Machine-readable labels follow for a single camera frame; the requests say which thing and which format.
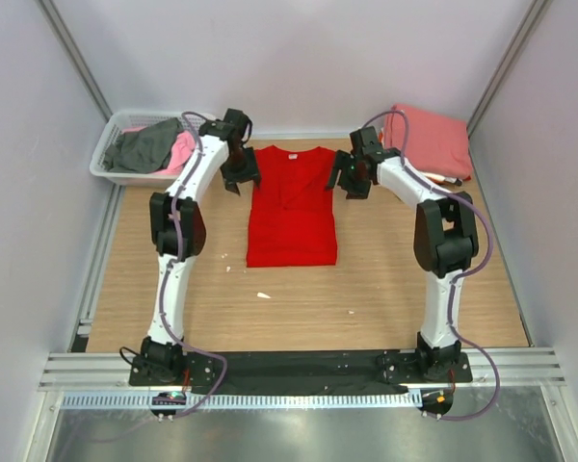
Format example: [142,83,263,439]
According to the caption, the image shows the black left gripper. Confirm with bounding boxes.
[221,146,261,194]

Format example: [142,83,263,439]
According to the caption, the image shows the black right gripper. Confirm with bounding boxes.
[324,150,371,200]

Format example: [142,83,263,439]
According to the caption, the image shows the red t shirt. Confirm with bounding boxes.
[246,145,338,268]

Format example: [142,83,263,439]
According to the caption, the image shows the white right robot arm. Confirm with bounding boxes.
[327,126,479,381]

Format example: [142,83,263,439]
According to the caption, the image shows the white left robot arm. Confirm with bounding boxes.
[129,109,261,386]

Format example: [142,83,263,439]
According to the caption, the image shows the pink t shirt in basket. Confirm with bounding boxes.
[123,127,196,176]

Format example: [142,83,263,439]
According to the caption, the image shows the white plastic laundry basket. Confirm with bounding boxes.
[90,111,212,186]

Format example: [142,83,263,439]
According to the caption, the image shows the folded white t shirt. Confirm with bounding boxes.
[423,170,463,187]

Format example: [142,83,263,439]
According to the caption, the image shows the folded salmon pink t shirt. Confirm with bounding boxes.
[392,104,473,180]

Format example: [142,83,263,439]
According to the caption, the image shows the grey t shirt in basket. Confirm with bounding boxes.
[103,117,184,174]

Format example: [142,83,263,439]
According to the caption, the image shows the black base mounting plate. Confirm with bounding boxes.
[128,349,473,397]

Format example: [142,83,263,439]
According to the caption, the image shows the right corner aluminium post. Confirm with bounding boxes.
[465,0,552,138]

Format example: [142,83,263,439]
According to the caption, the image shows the corner aluminium post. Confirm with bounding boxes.
[37,0,113,121]
[465,0,552,138]

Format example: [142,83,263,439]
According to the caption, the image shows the left corner aluminium post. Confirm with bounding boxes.
[37,0,113,121]

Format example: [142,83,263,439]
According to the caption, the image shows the aluminium frame rail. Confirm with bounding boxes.
[38,347,565,392]

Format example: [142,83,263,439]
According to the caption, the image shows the white slotted cable duct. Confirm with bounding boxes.
[61,390,422,412]

